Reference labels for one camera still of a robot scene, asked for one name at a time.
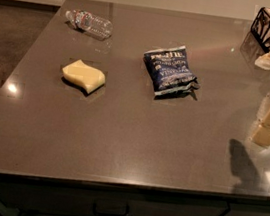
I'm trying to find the blue chip bag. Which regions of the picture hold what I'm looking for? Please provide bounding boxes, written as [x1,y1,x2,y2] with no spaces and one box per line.
[143,45,200,96]

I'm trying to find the clear plastic water bottle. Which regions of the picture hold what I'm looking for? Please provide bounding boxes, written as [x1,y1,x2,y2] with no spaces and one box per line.
[65,9,113,40]

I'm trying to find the yellow sponge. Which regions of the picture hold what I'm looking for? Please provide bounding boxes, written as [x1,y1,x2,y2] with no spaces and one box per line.
[62,59,106,94]

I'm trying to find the dark cabinet drawer with handle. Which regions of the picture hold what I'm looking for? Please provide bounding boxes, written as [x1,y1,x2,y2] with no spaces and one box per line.
[0,181,227,216]

